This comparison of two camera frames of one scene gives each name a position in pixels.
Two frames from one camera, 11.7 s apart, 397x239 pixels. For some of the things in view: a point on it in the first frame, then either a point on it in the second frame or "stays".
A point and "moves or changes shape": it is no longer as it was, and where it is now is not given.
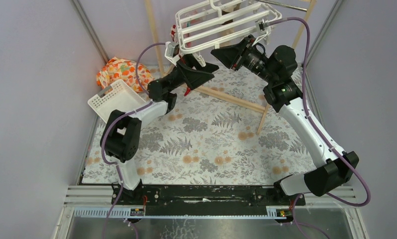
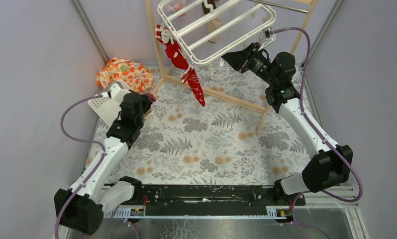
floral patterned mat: [221, 131] stays
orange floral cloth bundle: [135, 74] stays
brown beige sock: [229, 25] -> [213, 22]
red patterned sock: [187, 91] -> [195, 84]
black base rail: [205, 199] stays
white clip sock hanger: [213, 22] moves or changes shape
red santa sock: [173, 31] moves or changes shape
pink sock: [192, 22] -> [177, 6]
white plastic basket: [117, 96] stays
